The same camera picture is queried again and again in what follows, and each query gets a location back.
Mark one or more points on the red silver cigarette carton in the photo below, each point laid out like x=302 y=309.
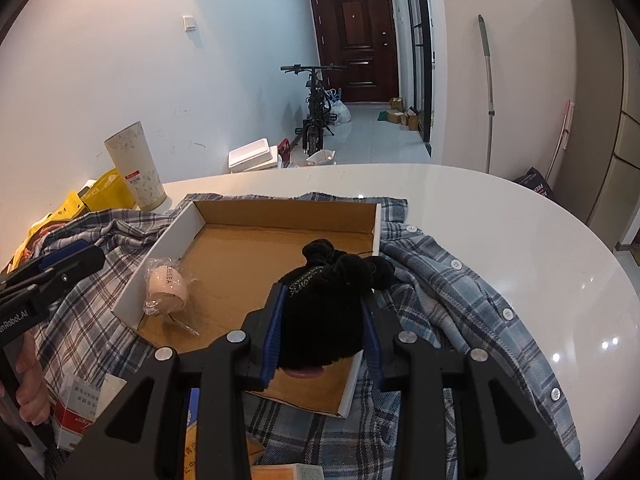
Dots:
x=79 y=405

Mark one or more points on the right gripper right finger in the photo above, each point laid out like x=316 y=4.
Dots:
x=465 y=415

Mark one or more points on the white wall switch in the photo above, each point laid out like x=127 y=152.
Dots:
x=189 y=23

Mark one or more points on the dark red entrance door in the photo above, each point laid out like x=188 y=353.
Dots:
x=358 y=37

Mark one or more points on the blue plaid shirt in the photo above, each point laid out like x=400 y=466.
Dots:
x=437 y=297

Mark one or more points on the black knit glove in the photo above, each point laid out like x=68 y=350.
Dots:
x=322 y=316

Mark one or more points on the beige square box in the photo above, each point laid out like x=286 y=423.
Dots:
x=286 y=472

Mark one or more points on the grey mop handle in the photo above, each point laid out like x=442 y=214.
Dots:
x=490 y=90

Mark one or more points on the cardboard boxes on floor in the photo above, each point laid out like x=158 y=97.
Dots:
x=398 y=114

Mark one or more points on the yellow blue cigarette pack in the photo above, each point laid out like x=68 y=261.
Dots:
x=217 y=446

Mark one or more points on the black framed glass door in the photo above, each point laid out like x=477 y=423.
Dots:
x=422 y=79

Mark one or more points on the pink broom handle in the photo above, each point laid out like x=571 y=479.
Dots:
x=561 y=143

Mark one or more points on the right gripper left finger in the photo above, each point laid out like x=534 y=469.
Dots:
x=142 y=432

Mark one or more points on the black bicycle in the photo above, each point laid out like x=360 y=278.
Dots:
x=319 y=113

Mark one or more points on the person's left hand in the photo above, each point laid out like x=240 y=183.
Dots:
x=32 y=395

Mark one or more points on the open cardboard box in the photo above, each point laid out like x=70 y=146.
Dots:
x=232 y=251

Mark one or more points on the yellow plastic bin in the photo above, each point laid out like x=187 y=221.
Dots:
x=109 y=192

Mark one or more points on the beige round puff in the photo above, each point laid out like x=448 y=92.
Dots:
x=167 y=293

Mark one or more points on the beige refrigerator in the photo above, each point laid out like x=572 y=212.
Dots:
x=598 y=180

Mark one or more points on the white foam box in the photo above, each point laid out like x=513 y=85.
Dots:
x=258 y=154

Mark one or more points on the yellow packaging bag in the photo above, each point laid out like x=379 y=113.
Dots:
x=72 y=207

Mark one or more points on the white plastic bag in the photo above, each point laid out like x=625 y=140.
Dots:
x=339 y=114

